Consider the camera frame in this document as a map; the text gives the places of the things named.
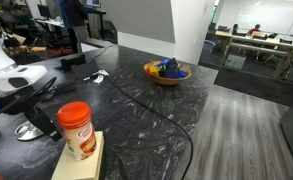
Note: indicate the standing person in dark top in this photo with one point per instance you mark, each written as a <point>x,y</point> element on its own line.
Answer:
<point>76,20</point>

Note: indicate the black computer monitor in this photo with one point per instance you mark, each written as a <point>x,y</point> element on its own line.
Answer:
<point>44,10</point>

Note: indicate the black table outlet box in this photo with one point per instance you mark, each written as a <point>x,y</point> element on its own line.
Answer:
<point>85,70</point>

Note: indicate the white paper tag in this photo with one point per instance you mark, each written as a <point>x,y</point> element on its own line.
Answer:
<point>99,78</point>

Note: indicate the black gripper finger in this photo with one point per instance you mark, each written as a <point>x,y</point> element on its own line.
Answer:
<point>27,118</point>
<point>47,128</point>

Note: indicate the blue toy block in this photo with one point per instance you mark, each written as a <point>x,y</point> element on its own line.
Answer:
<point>163,62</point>
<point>179,74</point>

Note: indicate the black flat device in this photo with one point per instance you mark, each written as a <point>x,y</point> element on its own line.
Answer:
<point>65,88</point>

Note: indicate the dark grey toy block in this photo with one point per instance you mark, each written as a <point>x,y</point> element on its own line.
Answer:
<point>173,64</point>

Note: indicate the white office desk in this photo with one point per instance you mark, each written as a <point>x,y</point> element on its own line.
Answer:
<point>49,22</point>

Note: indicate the long wooden table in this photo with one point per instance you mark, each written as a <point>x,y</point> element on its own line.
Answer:
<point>259,45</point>

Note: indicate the seated person in dark clothes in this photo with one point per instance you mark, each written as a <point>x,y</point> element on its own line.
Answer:
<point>235,29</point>

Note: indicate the seated person in red shirt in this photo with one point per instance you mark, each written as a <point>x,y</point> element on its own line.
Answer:
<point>254,30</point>

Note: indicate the creamer bottle with orange cap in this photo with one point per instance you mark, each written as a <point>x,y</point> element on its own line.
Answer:
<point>79,133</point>

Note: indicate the black office chair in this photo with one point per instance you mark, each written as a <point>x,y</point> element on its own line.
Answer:
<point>222,28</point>
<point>286,41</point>

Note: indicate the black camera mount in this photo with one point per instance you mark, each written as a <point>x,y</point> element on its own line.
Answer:
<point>73,61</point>

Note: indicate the light wooden block stand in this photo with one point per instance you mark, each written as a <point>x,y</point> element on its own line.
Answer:
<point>81,168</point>

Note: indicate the wooden bowl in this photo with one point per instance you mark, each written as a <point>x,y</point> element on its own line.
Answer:
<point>166,81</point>

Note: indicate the yellow toy block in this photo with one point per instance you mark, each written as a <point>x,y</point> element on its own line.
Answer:
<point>153,70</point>

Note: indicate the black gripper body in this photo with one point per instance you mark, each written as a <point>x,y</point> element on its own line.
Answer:
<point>24,101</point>

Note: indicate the bin with blue rim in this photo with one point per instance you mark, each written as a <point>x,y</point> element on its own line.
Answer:
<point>208,48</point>

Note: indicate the white wall whiteboard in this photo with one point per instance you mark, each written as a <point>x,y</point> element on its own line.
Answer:
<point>269,16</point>

